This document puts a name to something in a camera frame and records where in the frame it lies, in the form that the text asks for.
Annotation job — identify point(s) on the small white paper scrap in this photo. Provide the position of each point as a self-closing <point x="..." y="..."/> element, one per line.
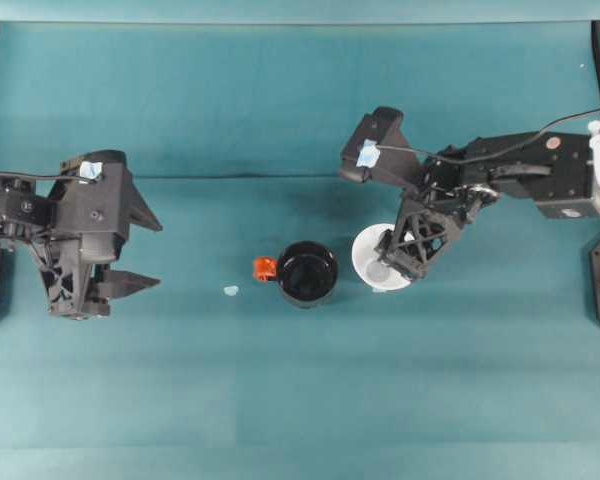
<point x="231" y="290"/>

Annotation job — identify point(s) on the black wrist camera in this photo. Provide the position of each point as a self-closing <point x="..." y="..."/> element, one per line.
<point x="390" y="135"/>
<point x="100" y="210"/>

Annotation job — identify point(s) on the white paper cup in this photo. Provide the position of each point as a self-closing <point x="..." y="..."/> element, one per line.
<point x="364" y="250"/>

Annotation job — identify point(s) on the blue-green table cloth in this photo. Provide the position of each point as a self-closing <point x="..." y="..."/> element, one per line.
<point x="300" y="390"/>

